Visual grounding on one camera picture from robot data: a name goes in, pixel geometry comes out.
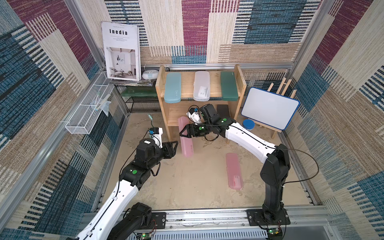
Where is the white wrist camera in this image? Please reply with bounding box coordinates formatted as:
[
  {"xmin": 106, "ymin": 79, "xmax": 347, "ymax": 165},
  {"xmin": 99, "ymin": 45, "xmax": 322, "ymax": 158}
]
[
  {"xmin": 149, "ymin": 127, "xmax": 163, "ymax": 149},
  {"xmin": 187, "ymin": 107, "xmax": 202, "ymax": 124}
]

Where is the wooden two-tier shelf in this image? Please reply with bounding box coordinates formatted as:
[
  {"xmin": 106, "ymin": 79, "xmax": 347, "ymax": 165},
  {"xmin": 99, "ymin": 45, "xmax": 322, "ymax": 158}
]
[{"xmin": 156, "ymin": 65, "xmax": 246, "ymax": 141}]

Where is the dark green pencil case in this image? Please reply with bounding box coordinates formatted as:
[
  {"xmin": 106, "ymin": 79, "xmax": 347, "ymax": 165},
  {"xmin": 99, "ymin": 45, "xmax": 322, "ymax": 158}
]
[{"xmin": 221, "ymin": 71, "xmax": 239, "ymax": 101}]

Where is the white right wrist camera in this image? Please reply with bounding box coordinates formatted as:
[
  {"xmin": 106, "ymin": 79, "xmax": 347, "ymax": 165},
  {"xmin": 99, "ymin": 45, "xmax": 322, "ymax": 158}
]
[{"xmin": 187, "ymin": 107, "xmax": 202, "ymax": 124}]

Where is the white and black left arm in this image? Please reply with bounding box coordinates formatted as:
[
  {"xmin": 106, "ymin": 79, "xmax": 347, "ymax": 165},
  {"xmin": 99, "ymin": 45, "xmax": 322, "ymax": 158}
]
[{"xmin": 75, "ymin": 138, "xmax": 178, "ymax": 240}]

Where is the black wire mesh rack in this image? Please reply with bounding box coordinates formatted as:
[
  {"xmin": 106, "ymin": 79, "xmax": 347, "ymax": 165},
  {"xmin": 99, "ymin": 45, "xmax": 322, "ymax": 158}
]
[{"xmin": 114, "ymin": 81, "xmax": 161, "ymax": 113}]

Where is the blue-lid pencil canister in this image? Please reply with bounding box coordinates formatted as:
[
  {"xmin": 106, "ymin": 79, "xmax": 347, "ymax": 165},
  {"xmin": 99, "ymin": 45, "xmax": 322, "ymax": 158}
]
[{"xmin": 243, "ymin": 119, "xmax": 255, "ymax": 131}]

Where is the small whiteboard on easel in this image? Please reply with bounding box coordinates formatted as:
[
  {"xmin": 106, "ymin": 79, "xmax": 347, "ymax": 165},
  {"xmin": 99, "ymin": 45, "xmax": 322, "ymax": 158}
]
[{"xmin": 241, "ymin": 78, "xmax": 301, "ymax": 139}]

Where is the green tray on rack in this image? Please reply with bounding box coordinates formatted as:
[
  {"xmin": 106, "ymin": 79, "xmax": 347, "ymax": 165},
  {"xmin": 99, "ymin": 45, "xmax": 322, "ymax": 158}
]
[{"xmin": 121, "ymin": 87, "xmax": 157, "ymax": 98}]

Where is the teal giraffe desk lamp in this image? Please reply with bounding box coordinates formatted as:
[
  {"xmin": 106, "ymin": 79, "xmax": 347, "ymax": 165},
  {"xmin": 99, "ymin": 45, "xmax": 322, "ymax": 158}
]
[{"xmin": 147, "ymin": 114, "xmax": 155, "ymax": 129}]

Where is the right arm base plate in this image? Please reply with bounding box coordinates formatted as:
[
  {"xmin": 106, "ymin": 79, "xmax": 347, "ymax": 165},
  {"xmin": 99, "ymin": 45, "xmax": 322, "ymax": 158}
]
[{"xmin": 246, "ymin": 209, "xmax": 291, "ymax": 227}]

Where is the Inedia magazine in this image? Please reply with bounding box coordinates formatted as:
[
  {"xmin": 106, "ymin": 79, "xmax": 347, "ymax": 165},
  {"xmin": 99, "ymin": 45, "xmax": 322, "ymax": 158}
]
[{"xmin": 102, "ymin": 22, "xmax": 142, "ymax": 82}]

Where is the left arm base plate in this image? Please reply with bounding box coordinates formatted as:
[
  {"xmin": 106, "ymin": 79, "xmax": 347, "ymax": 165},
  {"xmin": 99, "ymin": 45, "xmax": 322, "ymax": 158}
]
[{"xmin": 146, "ymin": 212, "xmax": 167, "ymax": 230}]

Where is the pink pencil case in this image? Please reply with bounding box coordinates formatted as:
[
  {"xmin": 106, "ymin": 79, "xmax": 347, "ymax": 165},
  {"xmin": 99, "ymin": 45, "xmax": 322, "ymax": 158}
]
[
  {"xmin": 226, "ymin": 153, "xmax": 244, "ymax": 190},
  {"xmin": 178, "ymin": 116, "xmax": 194, "ymax": 158}
]

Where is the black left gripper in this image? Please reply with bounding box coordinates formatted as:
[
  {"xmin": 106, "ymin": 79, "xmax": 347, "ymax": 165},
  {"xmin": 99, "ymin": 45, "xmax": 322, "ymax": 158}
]
[{"xmin": 145, "ymin": 140, "xmax": 178, "ymax": 170}]

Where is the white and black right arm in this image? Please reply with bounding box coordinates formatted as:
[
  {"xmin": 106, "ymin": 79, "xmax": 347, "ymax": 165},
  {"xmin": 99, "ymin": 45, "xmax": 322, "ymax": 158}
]
[{"xmin": 179, "ymin": 104, "xmax": 291, "ymax": 225}]

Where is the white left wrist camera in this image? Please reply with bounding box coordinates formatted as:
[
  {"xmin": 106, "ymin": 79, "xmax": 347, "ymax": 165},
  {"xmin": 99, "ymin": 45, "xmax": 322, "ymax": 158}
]
[{"xmin": 149, "ymin": 127, "xmax": 163, "ymax": 149}]

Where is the black pencil case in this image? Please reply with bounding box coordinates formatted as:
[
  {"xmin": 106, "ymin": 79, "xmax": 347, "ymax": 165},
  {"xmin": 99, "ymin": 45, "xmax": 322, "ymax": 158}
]
[{"xmin": 217, "ymin": 105, "xmax": 231, "ymax": 119}]

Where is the white wire basket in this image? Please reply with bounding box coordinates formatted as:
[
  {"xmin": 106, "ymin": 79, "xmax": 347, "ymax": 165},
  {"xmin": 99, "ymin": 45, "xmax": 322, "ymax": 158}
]
[{"xmin": 65, "ymin": 85, "xmax": 114, "ymax": 135}]

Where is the translucent white pencil case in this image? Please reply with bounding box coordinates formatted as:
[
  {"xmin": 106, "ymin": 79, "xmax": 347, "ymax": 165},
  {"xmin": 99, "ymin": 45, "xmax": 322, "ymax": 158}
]
[{"xmin": 193, "ymin": 71, "xmax": 211, "ymax": 102}]

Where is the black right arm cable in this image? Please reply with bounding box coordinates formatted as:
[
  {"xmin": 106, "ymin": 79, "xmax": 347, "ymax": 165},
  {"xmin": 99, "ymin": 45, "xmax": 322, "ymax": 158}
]
[{"xmin": 278, "ymin": 146, "xmax": 320, "ymax": 185}]

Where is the light teal pencil case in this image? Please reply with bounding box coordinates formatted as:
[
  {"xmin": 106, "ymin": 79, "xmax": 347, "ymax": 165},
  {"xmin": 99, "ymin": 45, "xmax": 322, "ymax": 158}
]
[{"xmin": 164, "ymin": 72, "xmax": 182, "ymax": 104}]

